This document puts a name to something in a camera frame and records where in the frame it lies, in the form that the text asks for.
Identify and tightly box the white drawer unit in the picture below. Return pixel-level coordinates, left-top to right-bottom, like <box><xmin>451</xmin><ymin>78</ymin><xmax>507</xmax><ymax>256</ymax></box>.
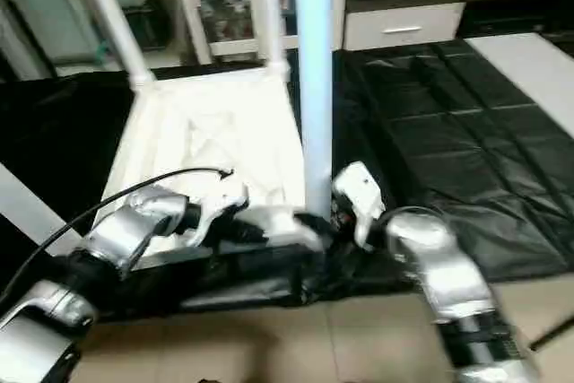
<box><xmin>343</xmin><ymin>2</ymin><xmax>467</xmax><ymax>50</ymax></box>

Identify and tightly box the black stand leg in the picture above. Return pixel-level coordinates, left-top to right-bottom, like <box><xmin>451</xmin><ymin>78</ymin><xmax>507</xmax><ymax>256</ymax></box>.
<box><xmin>531</xmin><ymin>325</ymin><xmax>574</xmax><ymax>353</ymax></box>

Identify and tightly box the white plastic table top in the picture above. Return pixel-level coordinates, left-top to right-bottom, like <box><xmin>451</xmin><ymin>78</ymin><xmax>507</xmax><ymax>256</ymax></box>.
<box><xmin>97</xmin><ymin>65</ymin><xmax>328</xmax><ymax>272</ymax></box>

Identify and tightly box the black table mat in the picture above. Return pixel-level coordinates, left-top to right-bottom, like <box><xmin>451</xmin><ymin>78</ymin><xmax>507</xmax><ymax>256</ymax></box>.
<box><xmin>0</xmin><ymin>40</ymin><xmax>574</xmax><ymax>317</ymax></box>

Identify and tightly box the black low media cabinet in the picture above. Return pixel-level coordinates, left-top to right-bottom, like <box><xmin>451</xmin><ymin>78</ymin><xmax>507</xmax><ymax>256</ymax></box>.
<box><xmin>462</xmin><ymin>0</ymin><xmax>574</xmax><ymax>39</ymax></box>

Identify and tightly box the white glass door cabinet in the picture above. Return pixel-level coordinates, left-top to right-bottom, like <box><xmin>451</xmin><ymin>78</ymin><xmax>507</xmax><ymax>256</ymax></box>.
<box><xmin>169</xmin><ymin>0</ymin><xmax>346</xmax><ymax>65</ymax></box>

